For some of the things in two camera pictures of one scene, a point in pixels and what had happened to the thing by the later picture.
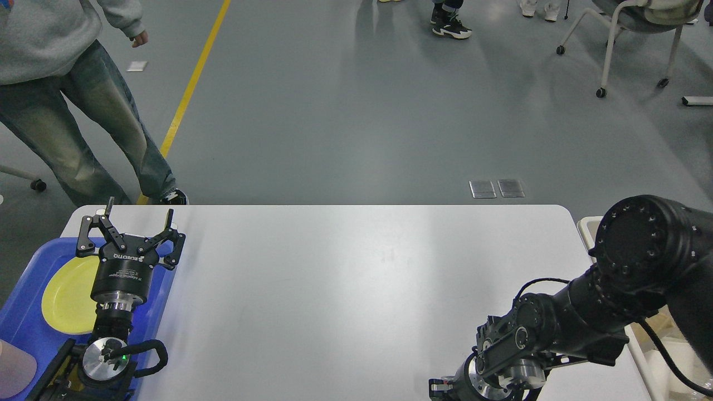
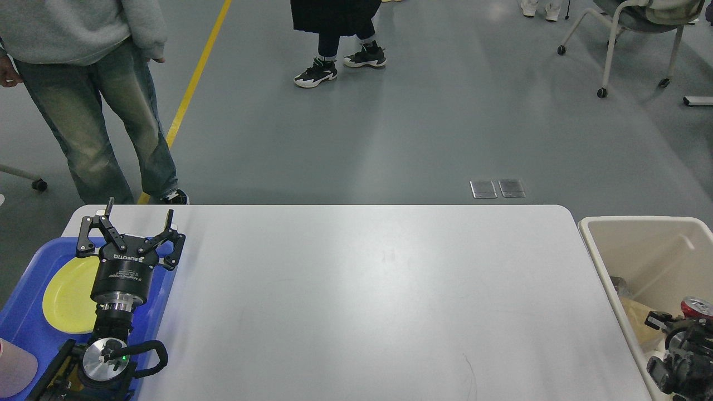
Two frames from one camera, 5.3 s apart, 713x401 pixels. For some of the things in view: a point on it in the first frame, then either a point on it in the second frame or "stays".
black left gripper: x=124 y=275 stays
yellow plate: x=68 y=305 stays
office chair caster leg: x=37 y=184 stays
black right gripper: x=440 y=389 -> x=687 y=370
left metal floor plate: x=482 y=189 stays
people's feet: x=444 y=15 -> x=330 y=19
